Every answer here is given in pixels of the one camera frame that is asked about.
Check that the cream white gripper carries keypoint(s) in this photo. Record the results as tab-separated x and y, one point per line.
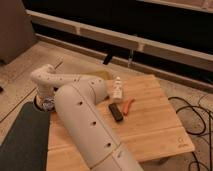
44	93

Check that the dark grey mat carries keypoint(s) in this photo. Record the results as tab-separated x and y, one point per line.
26	144

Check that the long wooden rail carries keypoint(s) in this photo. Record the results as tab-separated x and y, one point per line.
162	50

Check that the small white bottle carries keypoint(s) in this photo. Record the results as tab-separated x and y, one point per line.
117	94

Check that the black rectangular remote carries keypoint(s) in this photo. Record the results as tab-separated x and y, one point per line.
117	115

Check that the dark ceramic bowl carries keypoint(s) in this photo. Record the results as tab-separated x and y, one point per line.
44	105

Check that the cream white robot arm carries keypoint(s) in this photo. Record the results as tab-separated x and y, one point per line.
75	97

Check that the brown upholstered furniture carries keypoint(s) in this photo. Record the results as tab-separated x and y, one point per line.
16	32

